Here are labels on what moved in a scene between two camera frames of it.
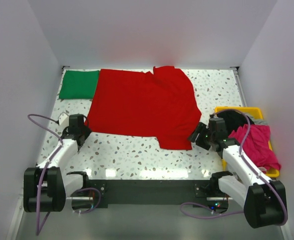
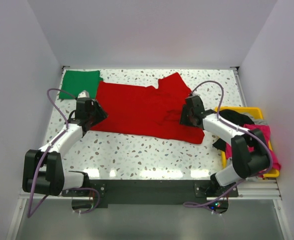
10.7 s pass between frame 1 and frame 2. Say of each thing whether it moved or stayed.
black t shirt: stayed
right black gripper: moved
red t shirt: moved
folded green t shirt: stayed
